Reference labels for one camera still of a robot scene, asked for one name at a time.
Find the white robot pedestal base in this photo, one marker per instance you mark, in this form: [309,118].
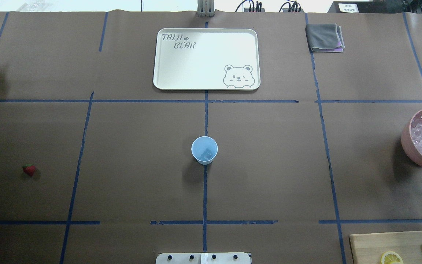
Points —
[204,258]

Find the grey folded cloth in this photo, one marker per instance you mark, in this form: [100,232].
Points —
[325,38]

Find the cream bear tray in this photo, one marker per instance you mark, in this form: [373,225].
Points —
[207,59]

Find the red strawberry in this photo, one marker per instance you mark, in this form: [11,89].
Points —
[29,169]

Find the light blue plastic cup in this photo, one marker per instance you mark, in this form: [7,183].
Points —
[204,149]

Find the lemon slices row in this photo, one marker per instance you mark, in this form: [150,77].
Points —
[391,257]

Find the aluminium frame post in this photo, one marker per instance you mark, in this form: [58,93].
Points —
[205,8]

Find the wooden cutting board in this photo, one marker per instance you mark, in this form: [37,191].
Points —
[369,248]

